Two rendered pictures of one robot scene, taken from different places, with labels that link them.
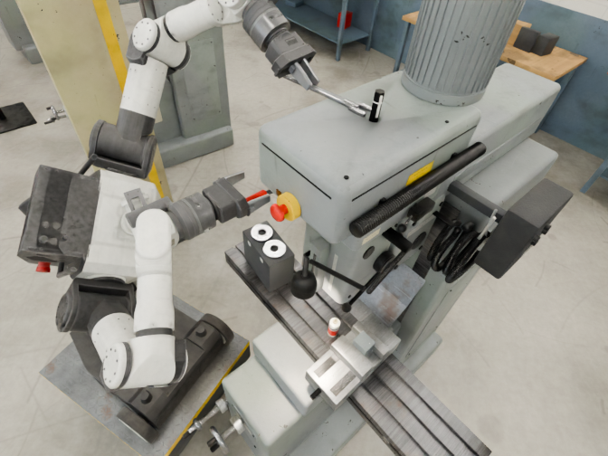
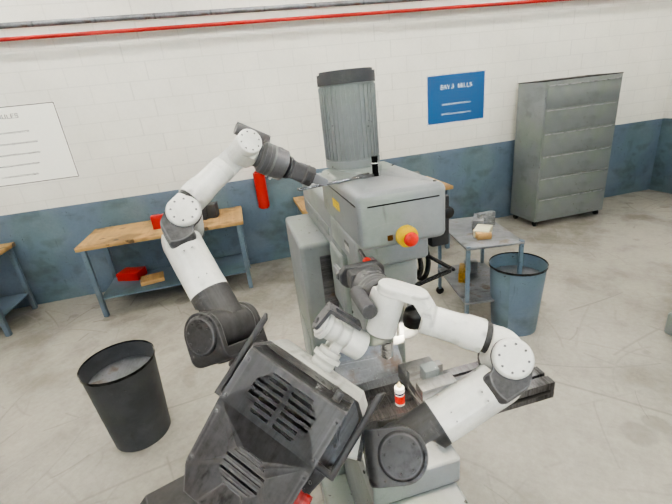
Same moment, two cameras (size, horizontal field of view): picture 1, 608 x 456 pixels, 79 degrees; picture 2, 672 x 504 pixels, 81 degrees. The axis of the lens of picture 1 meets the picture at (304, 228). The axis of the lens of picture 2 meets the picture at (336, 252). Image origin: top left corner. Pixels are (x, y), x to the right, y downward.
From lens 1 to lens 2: 1.02 m
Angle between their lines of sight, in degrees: 52
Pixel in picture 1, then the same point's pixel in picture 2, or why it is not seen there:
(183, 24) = (209, 188)
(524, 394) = not seen: hidden behind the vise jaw
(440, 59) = (364, 139)
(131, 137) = (236, 307)
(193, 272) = not seen: outside the picture
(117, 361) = (516, 343)
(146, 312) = (473, 319)
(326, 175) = (427, 185)
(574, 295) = not seen: hidden behind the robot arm
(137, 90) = (209, 262)
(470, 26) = (370, 115)
